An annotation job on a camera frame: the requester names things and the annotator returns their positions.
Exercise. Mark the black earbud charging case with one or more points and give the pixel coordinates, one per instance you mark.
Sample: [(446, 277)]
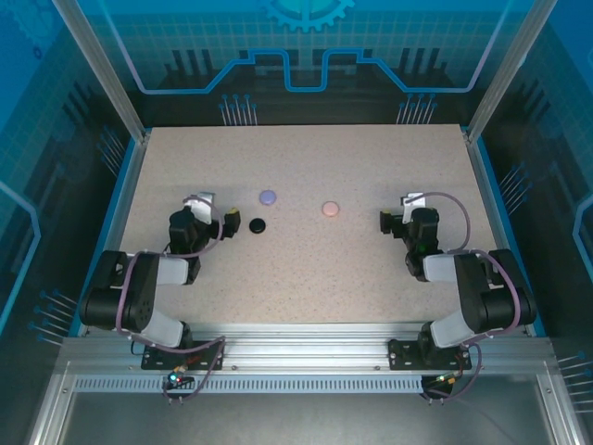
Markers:
[(257, 225)]

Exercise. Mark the purple earbud charging case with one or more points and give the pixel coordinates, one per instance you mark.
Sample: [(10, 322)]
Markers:
[(268, 197)]

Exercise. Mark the pink earbud charging case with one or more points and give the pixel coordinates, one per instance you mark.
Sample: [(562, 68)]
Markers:
[(331, 208)]

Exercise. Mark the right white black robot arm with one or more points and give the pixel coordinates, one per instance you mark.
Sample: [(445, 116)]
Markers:
[(472, 287)]

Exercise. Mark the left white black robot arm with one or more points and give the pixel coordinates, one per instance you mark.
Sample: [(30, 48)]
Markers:
[(148, 296)]

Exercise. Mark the small circuit board with LEDs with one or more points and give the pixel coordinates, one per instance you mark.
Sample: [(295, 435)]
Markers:
[(445, 379), (176, 377)]

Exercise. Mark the aluminium table side rail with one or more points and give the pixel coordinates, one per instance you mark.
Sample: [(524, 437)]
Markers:
[(121, 204), (492, 204)]

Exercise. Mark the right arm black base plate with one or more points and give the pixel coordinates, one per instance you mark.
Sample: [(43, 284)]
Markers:
[(400, 357)]

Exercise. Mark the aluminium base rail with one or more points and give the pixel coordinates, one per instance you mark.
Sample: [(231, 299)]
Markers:
[(301, 343)]

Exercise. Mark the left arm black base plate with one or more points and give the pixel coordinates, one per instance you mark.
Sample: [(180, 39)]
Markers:
[(150, 361)]

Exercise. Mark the aluminium frame post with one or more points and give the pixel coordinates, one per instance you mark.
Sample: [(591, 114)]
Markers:
[(507, 69), (104, 69)]

